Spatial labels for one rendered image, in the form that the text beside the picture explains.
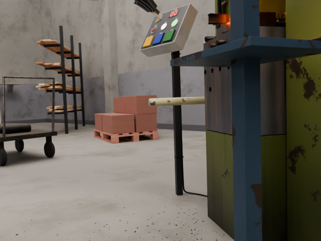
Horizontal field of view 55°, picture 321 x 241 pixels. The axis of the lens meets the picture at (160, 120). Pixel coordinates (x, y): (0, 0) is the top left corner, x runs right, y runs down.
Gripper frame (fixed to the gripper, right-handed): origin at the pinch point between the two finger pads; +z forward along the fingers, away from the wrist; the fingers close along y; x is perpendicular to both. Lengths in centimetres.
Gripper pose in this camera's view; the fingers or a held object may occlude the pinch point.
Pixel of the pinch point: (157, 14)
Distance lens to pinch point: 186.8
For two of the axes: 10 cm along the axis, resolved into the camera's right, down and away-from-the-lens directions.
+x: 3.6, -9.0, 2.6
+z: 6.8, 4.4, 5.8
